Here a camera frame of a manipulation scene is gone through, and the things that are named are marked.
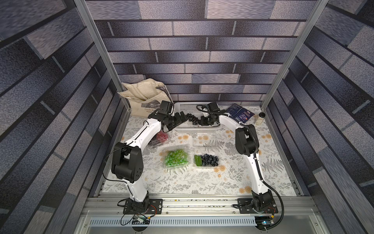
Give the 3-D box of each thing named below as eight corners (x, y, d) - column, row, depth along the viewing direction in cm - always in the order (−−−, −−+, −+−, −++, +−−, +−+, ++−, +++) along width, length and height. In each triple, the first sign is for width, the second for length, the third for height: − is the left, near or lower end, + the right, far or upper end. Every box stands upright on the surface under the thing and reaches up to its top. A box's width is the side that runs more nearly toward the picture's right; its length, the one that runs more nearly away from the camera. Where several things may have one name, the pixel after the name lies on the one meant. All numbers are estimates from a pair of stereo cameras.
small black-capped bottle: (255, 125, 109) (260, 118, 103) (253, 119, 113) (257, 112, 106) (262, 125, 109) (267, 118, 103) (260, 119, 113) (264, 112, 106)
